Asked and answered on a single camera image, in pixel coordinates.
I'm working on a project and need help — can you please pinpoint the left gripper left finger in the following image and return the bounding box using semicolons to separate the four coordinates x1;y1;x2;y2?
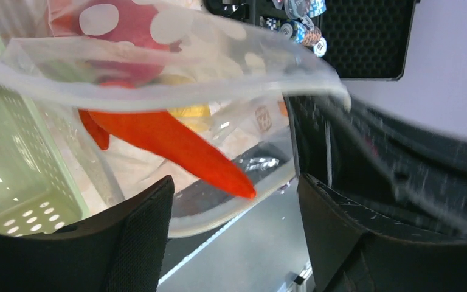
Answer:
0;176;175;291

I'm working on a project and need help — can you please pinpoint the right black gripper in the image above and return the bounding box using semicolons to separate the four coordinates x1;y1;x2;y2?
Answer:
286;96;467;237

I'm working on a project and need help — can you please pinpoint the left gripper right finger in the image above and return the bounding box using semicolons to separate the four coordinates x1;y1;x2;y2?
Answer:
297;174;467;291

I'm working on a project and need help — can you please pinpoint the green perforated plastic basket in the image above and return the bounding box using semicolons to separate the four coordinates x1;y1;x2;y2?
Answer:
0;0;91;238

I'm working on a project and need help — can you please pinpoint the orange carrot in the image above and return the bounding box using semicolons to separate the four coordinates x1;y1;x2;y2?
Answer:
77;108;256;200

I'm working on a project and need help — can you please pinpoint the yellow lemon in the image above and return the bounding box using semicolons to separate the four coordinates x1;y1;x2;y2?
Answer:
156;74;212;133

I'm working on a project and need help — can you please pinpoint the clear polka dot zip bag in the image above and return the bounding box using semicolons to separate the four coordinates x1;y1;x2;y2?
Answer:
0;1;351;238

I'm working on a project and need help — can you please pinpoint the red apple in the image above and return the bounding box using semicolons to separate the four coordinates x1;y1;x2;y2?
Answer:
48;0;184;85

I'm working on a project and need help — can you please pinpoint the black case with poker chips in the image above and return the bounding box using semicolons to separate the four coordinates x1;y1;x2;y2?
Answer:
203;0;420;82

